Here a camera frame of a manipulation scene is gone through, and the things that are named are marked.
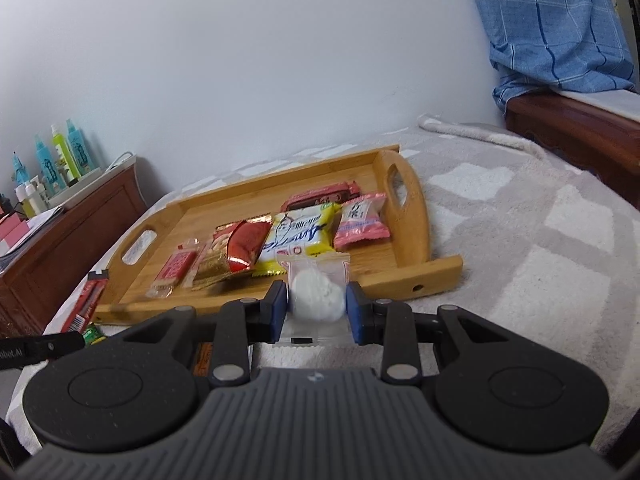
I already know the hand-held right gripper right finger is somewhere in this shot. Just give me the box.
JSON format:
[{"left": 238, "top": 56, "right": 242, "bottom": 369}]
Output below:
[{"left": 346, "top": 281, "right": 507, "bottom": 387}]

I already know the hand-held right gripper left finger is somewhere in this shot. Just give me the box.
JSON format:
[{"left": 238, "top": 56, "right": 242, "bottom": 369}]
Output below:
[{"left": 122, "top": 281, "right": 289, "bottom": 387}]

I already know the clear packet with white pastry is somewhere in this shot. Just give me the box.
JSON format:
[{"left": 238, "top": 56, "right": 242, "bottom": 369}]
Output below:
[{"left": 276, "top": 251, "right": 352, "bottom": 348}]

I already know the long red black snack packet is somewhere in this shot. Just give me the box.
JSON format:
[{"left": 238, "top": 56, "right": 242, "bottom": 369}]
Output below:
[{"left": 62, "top": 269, "right": 110, "bottom": 333}]

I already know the red gold peanut bag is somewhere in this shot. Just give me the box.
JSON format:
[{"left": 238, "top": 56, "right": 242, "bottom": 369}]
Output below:
[{"left": 192, "top": 214, "right": 273, "bottom": 288}]

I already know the yellow white snack packet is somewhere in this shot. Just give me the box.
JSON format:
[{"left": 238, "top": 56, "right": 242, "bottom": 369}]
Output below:
[{"left": 251, "top": 202, "right": 337, "bottom": 277}]

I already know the pink snack packet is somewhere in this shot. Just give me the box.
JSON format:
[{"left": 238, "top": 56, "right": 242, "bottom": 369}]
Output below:
[{"left": 332, "top": 192, "right": 392, "bottom": 252}]

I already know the red brown bar packet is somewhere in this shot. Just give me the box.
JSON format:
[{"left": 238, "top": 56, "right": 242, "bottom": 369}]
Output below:
[{"left": 280, "top": 180, "right": 362, "bottom": 213}]

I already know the wooden tray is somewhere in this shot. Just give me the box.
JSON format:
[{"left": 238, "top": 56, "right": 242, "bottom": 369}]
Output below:
[{"left": 92, "top": 144, "right": 463, "bottom": 326}]

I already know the stack of papers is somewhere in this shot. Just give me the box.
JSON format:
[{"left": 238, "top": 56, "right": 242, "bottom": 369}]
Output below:
[{"left": 0, "top": 205, "right": 67, "bottom": 272}]

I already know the wooden cabinet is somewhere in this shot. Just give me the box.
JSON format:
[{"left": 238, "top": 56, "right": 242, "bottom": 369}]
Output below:
[{"left": 0, "top": 157, "right": 151, "bottom": 338}]

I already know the pink white box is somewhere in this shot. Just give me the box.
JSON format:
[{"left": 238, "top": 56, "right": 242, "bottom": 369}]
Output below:
[{"left": 0, "top": 212, "right": 29, "bottom": 257}]

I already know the light blue spray bottle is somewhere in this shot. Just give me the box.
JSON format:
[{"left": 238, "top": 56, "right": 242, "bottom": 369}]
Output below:
[{"left": 12, "top": 152, "right": 32, "bottom": 187}]

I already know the teal bottle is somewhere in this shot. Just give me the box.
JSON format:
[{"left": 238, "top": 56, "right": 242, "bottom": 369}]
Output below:
[
  {"left": 65, "top": 119, "right": 87, "bottom": 177},
  {"left": 34, "top": 135, "right": 54, "bottom": 194}
]

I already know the yellow-green bottle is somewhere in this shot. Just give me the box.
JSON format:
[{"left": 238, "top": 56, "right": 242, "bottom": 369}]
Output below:
[{"left": 50, "top": 125, "right": 79, "bottom": 184}]

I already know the pale grey mattress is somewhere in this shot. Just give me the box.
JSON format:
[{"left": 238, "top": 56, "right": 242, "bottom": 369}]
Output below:
[{"left": 554, "top": 84, "right": 640, "bottom": 125}]

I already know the blue plaid cloth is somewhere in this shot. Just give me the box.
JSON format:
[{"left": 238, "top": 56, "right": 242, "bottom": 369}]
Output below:
[{"left": 457, "top": 0, "right": 640, "bottom": 109}]

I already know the white cable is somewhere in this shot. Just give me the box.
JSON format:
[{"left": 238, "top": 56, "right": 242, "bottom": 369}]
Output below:
[{"left": 102, "top": 151, "right": 136, "bottom": 171}]

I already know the wooden bed frame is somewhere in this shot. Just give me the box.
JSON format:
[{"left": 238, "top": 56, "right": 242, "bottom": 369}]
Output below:
[{"left": 504, "top": 89, "right": 640, "bottom": 212}]

